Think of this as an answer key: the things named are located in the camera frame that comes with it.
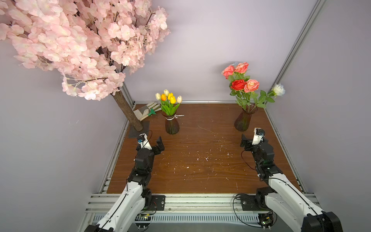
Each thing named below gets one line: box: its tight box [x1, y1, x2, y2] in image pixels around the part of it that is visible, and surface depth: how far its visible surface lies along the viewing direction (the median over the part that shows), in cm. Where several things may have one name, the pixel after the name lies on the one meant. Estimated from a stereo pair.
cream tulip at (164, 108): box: [155, 92, 169, 116], surface depth 87 cm
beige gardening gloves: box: [133, 101, 162, 122], surface depth 119 cm
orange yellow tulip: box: [160, 93, 171, 116], surface depth 86 cm
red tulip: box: [229, 79, 248, 110], surface depth 81 cm
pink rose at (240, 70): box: [233, 61, 251, 81], surface depth 80 cm
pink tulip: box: [243, 79, 260, 111], surface depth 77 cm
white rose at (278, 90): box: [256, 83, 286, 109], surface depth 83 cm
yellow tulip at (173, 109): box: [169, 95, 178, 116], surface depth 86 cm
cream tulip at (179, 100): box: [173, 95, 183, 116], surface depth 85 cm
